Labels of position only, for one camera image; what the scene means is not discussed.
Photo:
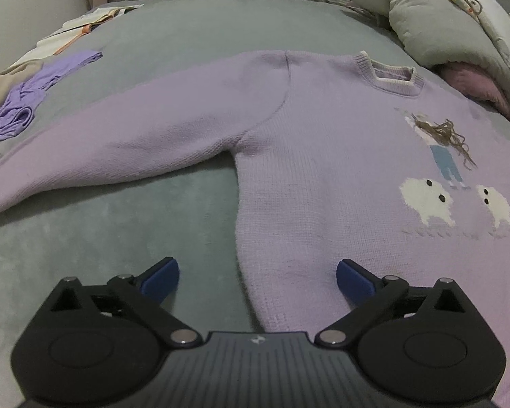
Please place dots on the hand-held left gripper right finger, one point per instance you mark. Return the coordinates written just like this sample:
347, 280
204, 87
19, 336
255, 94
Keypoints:
355, 282

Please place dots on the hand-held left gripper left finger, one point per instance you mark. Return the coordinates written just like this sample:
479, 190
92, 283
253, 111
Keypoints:
159, 280

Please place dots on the lilac knitted sweater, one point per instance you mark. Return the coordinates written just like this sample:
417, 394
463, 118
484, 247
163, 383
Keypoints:
323, 157

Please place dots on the grey bed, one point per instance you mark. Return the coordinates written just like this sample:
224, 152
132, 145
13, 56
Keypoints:
110, 242

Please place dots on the thin purple garment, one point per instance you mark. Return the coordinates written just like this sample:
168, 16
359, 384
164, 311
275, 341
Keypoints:
29, 93

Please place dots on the pink cushion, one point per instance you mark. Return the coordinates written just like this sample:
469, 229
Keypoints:
476, 83

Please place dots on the beige garment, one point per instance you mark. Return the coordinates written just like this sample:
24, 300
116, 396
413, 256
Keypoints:
0, 89

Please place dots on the white cloth with orange stripe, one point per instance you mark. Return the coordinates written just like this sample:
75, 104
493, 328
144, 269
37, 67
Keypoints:
76, 29

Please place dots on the light grey flower-outline pillow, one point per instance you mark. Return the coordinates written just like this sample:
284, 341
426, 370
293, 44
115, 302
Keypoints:
501, 29

